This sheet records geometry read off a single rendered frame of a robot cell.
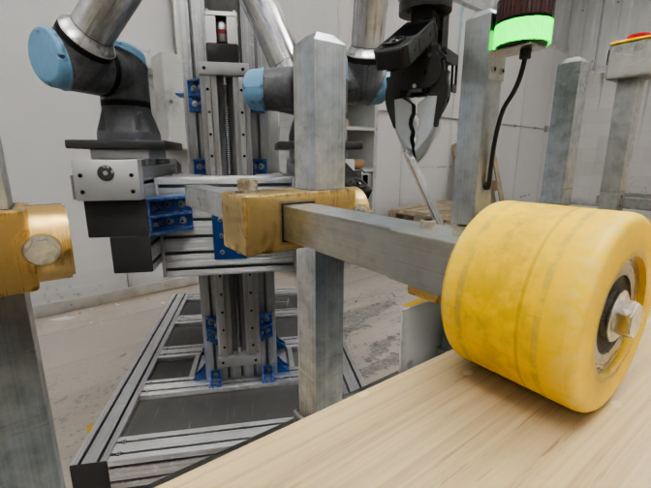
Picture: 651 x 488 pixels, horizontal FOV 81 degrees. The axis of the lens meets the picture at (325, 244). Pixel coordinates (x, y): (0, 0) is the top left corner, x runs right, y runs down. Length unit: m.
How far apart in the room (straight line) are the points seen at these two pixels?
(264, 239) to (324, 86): 0.14
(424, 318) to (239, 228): 0.33
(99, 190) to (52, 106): 1.96
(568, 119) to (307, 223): 0.55
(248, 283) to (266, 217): 0.91
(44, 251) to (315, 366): 0.25
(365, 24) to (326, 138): 0.75
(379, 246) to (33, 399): 0.24
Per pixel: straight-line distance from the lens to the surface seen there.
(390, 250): 0.22
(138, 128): 1.10
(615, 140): 1.00
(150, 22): 3.15
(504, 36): 0.52
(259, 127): 1.26
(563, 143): 0.75
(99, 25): 1.00
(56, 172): 2.91
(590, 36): 8.79
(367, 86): 1.10
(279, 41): 0.89
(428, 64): 0.57
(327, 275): 0.37
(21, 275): 0.29
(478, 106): 0.53
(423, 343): 0.58
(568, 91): 0.76
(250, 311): 1.25
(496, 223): 0.17
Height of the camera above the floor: 1.00
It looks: 13 degrees down
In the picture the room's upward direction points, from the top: straight up
